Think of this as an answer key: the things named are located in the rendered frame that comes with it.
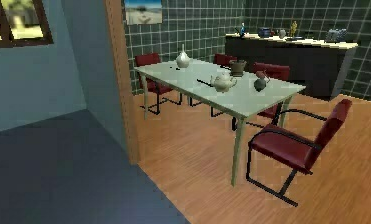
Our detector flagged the dark grey jug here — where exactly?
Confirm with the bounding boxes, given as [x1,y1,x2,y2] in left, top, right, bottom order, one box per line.
[253,69,271,93]

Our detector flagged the dark blue pot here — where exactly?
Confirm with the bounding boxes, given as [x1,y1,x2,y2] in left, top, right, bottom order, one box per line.
[257,26,272,39]

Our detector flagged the pale green dining table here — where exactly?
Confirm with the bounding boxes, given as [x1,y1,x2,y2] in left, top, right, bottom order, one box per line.
[133,58,307,188]

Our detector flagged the black pen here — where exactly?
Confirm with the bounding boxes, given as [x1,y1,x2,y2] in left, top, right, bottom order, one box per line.
[196,78,214,88]

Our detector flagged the white round vase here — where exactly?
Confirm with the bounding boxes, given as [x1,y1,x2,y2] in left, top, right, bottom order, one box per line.
[175,43,191,69]

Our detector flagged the yellow figurine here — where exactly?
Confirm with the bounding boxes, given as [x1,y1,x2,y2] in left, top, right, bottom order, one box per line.
[289,20,299,38]

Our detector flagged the cream teapot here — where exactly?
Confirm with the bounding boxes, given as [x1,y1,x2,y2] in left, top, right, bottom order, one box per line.
[209,71,238,94]

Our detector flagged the brown framed window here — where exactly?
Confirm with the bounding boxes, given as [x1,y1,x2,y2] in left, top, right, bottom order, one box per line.
[0,0,55,50]

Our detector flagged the black sideboard with cream top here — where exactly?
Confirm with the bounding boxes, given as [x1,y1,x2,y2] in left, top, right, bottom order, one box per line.
[224,32,359,101]

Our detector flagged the brown green pot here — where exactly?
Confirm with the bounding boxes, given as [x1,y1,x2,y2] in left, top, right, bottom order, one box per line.
[228,59,248,78]

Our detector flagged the grey toaster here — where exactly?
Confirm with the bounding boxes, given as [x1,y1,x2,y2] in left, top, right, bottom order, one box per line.
[325,28,349,43]

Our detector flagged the red chair with black frame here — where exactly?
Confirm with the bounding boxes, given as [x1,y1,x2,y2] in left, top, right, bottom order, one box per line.
[134,52,183,116]
[245,98,353,208]
[231,61,328,132]
[187,53,238,118]

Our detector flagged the framed beach picture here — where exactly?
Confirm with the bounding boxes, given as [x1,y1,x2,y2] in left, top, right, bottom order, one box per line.
[124,0,163,26]

